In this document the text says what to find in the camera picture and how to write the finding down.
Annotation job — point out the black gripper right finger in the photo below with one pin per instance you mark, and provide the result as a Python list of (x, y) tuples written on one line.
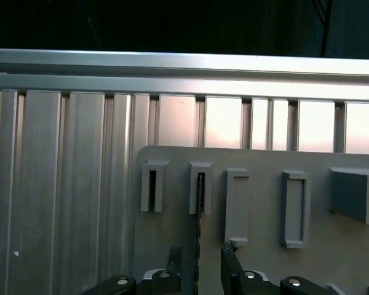
[(229, 270)]

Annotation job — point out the grey plastic parts rack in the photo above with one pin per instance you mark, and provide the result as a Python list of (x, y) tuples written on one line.
[(264, 261)]

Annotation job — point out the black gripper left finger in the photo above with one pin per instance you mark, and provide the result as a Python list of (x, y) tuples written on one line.
[(174, 276)]

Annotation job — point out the blue RAM stick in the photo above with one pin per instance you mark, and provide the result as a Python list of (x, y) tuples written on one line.
[(200, 246)]

